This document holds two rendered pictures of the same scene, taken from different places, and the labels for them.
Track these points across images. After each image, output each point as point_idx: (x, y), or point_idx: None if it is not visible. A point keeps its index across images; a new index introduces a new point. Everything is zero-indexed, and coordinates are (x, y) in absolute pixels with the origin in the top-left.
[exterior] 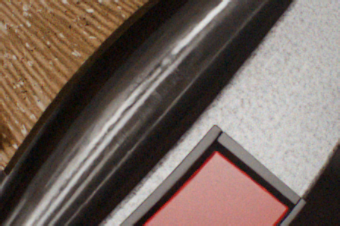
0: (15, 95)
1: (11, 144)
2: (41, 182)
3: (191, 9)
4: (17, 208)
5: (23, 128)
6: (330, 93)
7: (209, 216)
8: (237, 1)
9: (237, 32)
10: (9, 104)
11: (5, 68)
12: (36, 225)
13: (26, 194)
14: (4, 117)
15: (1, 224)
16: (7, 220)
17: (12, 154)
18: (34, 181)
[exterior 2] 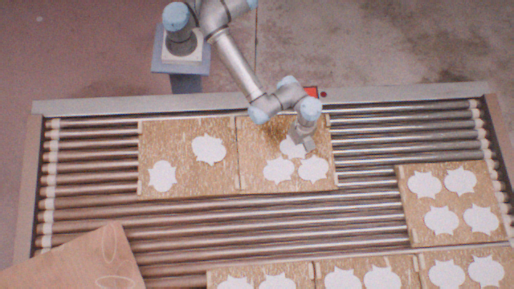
0: (319, 119)
1: (324, 115)
2: (322, 111)
3: (293, 113)
4: (328, 112)
5: (320, 115)
6: None
7: (310, 95)
8: (287, 110)
9: (291, 108)
10: (320, 119)
11: (318, 123)
12: (328, 108)
13: (325, 112)
14: (322, 118)
15: (333, 113)
16: (332, 112)
17: (324, 114)
18: (323, 113)
